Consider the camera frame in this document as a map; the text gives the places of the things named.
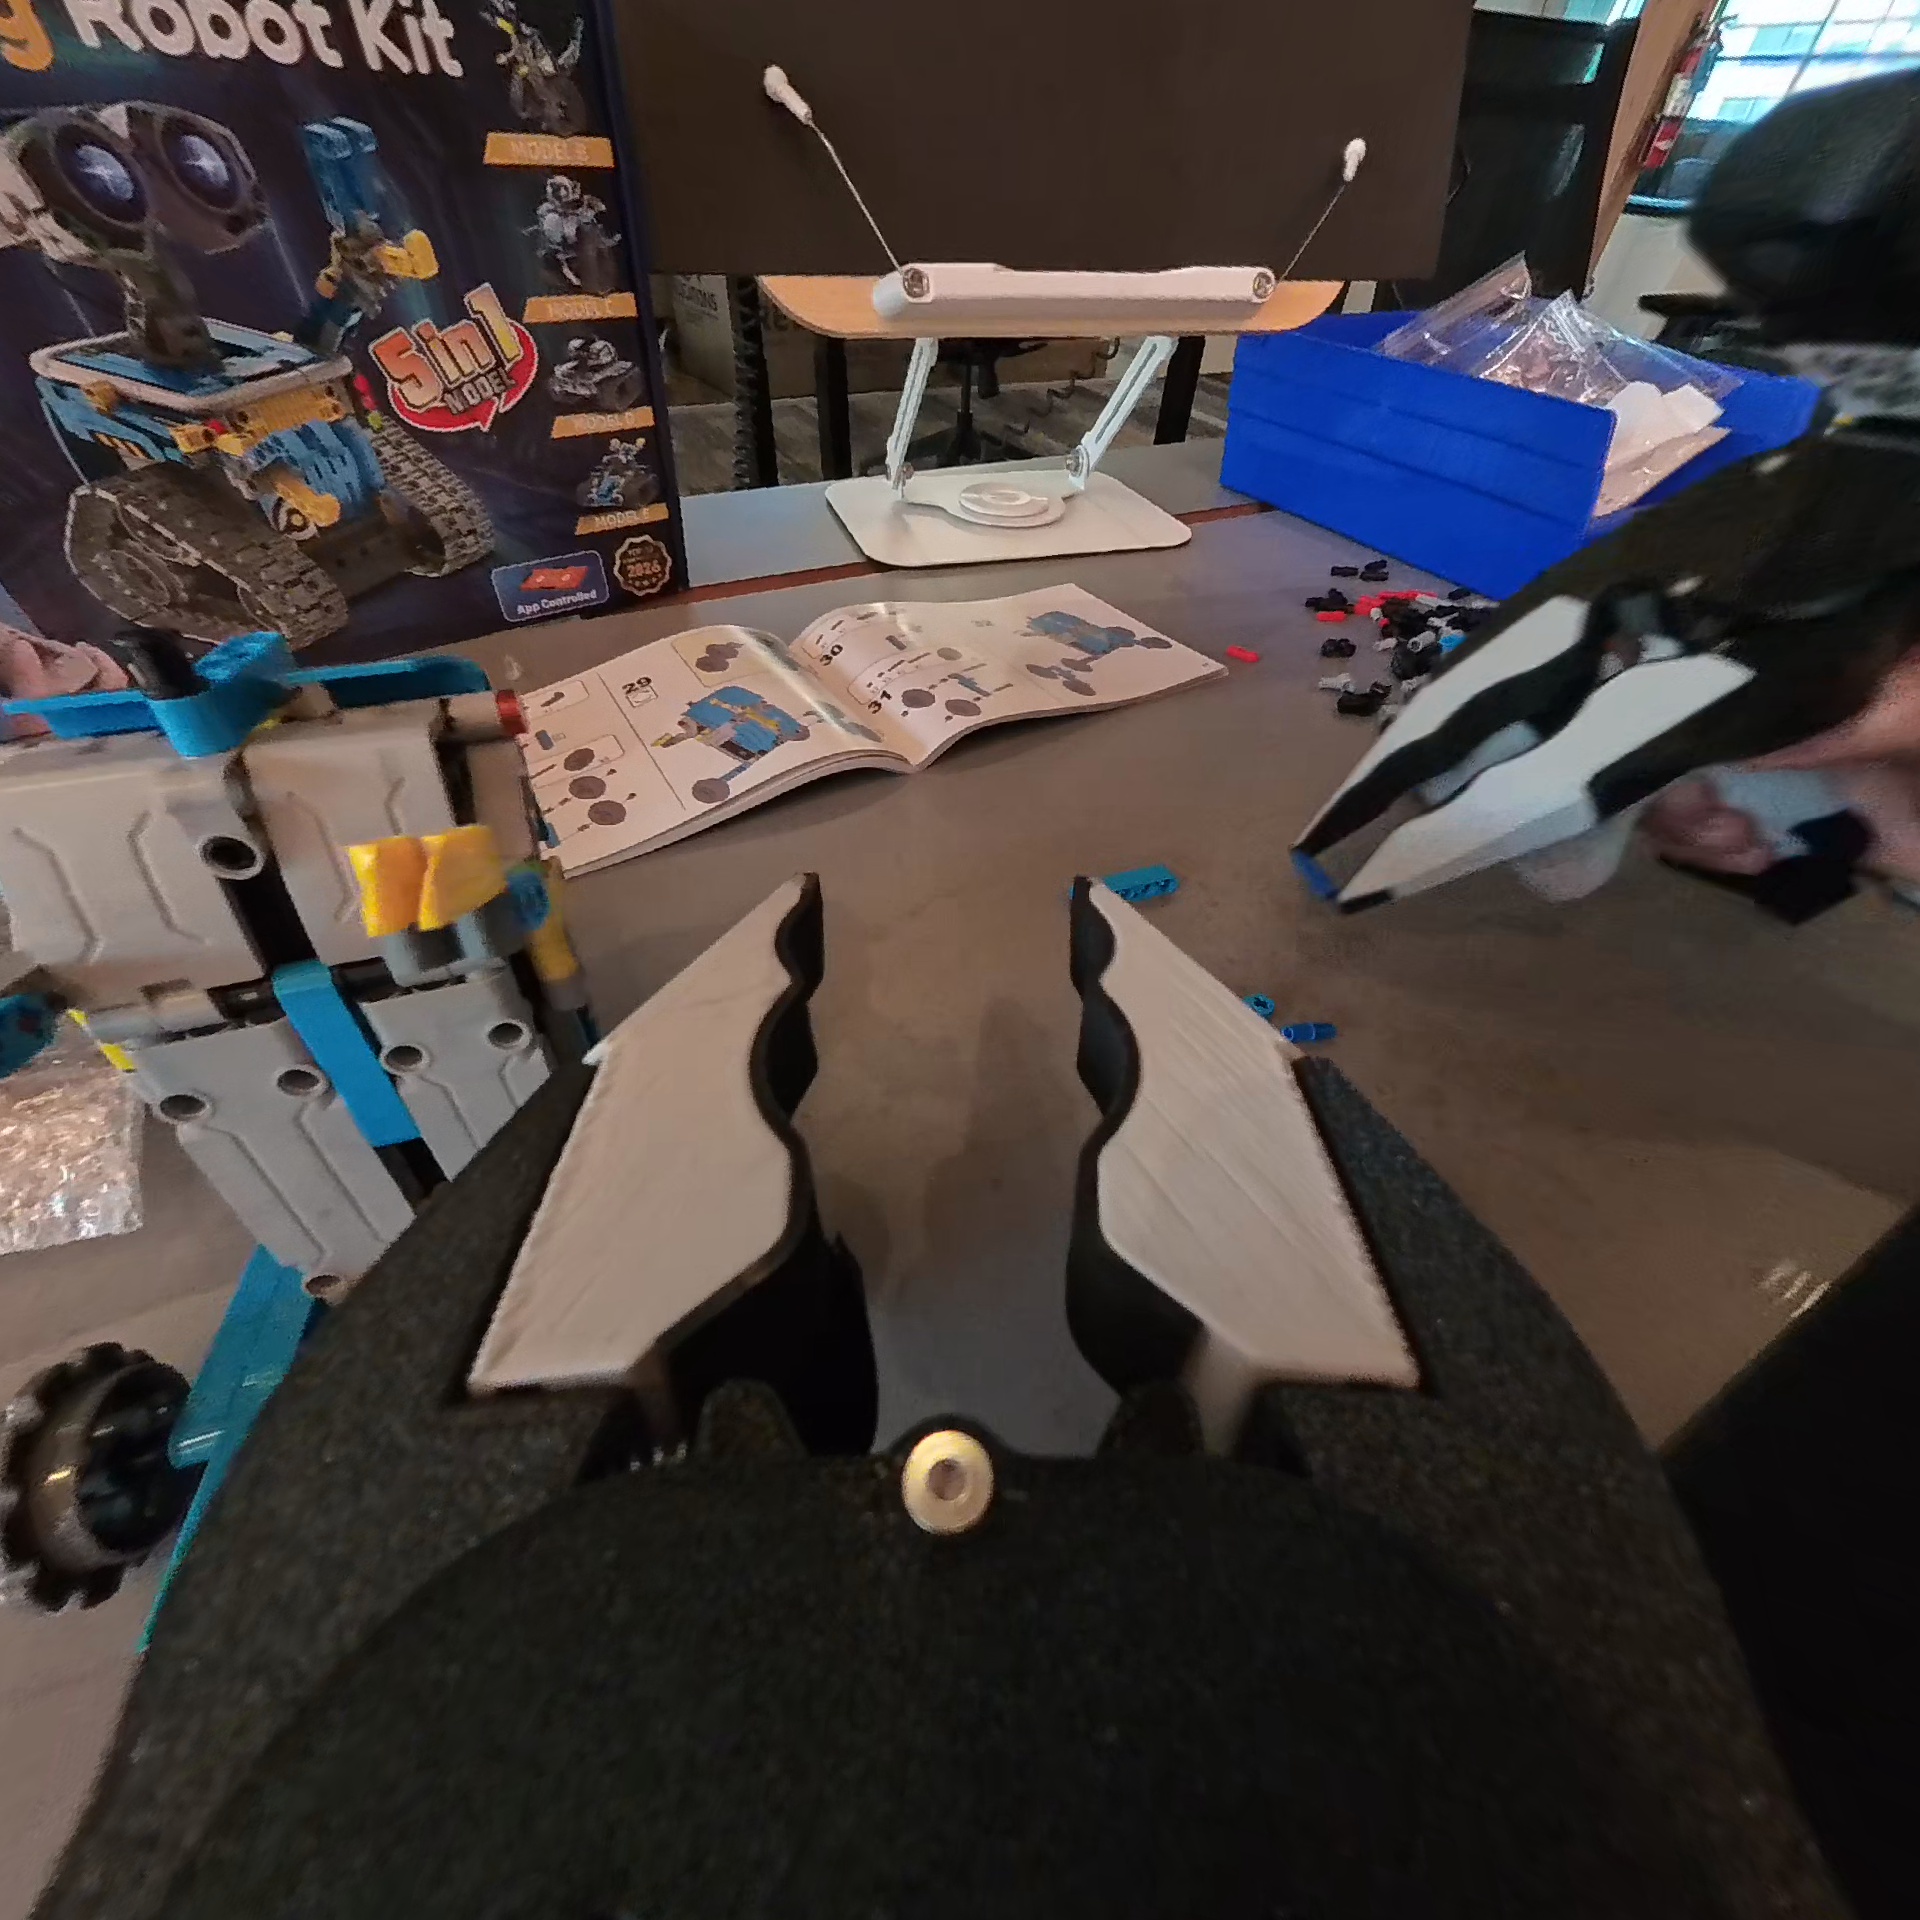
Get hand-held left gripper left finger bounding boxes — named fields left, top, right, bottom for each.
left=468, top=870, right=881, bottom=1449

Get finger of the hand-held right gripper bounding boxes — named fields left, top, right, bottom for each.
left=1293, top=657, right=1761, bottom=915
left=1371, top=592, right=1623, bottom=753

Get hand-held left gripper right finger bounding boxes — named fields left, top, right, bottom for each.
left=1065, top=874, right=1421, bottom=1454

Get pile of building pieces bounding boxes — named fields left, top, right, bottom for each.
left=1302, top=558, right=1502, bottom=721

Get grey desk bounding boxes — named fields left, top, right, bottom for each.
left=0, top=496, right=1920, bottom=1802

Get person's right hand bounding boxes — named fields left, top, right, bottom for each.
left=1642, top=661, right=1920, bottom=904

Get blue plastic bin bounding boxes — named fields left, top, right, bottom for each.
left=1218, top=312, right=1825, bottom=561

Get clear plastic bags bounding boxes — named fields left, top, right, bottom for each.
left=1371, top=252, right=1742, bottom=520

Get grey and blue toy robot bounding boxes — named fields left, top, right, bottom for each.
left=0, top=632, right=602, bottom=1636

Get red fire extinguisher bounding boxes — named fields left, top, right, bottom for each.
left=1642, top=29, right=1713, bottom=170

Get open instruction booklet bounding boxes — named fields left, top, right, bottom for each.
left=516, top=584, right=1229, bottom=881

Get paned window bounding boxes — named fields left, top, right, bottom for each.
left=1710, top=0, right=1920, bottom=121

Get white book stand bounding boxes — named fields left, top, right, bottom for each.
left=761, top=65, right=1370, bottom=569

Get black office chair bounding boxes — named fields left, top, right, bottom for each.
left=1446, top=16, right=1609, bottom=302

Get crinkled clear plastic bag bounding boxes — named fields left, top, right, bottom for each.
left=0, top=1049, right=143, bottom=1254

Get large black board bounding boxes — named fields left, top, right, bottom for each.
left=607, top=0, right=1479, bottom=278

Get dark blue robot kit box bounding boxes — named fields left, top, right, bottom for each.
left=0, top=0, right=692, bottom=692

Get wooden post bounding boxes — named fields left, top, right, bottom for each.
left=1591, top=0, right=1718, bottom=272

